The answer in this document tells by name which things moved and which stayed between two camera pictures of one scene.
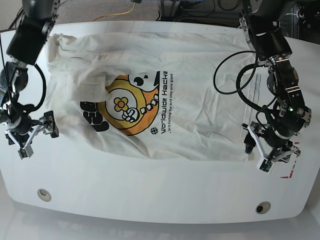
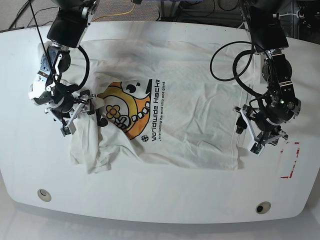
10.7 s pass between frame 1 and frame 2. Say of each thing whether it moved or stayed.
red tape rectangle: stayed
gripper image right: moved
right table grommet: stayed
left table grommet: stayed
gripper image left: moved
